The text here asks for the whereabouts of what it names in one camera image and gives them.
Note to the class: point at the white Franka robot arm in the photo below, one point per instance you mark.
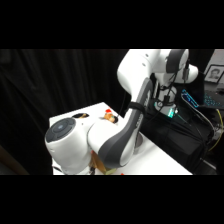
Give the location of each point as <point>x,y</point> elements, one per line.
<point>113,133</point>

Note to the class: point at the orange toy in metal bowl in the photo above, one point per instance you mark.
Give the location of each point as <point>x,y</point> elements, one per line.
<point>108,115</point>

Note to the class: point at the small green light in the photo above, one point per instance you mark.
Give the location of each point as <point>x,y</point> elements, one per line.
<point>171,113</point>

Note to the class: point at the black cloth-covered robot stand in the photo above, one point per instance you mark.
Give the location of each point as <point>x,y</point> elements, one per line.
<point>173,140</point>

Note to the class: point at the blue lit device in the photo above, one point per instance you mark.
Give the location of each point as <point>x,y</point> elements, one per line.
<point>190,98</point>

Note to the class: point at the blue-lit keyboard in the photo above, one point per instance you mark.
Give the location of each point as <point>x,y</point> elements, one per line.
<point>213,100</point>

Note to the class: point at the framed portrait picture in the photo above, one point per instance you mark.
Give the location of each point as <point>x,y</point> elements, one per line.
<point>214,73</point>

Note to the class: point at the yellowish wrist camera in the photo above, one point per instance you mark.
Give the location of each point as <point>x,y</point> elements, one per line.
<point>103,165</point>

